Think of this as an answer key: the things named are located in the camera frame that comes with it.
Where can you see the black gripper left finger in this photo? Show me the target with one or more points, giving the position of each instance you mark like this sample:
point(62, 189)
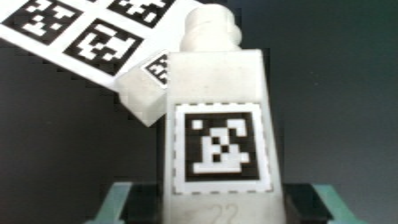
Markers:
point(130, 205)

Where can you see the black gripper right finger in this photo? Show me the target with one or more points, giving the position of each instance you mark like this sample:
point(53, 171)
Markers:
point(315, 206)

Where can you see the white leg with tag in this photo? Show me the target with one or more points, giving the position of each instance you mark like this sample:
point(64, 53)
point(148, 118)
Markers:
point(220, 170)

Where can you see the white leg near marker sheet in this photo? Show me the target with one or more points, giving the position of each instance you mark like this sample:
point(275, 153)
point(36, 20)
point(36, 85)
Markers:
point(142, 88)

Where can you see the white marker sheet with tags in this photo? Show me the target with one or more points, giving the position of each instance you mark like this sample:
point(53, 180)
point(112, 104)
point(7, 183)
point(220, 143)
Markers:
point(94, 35)

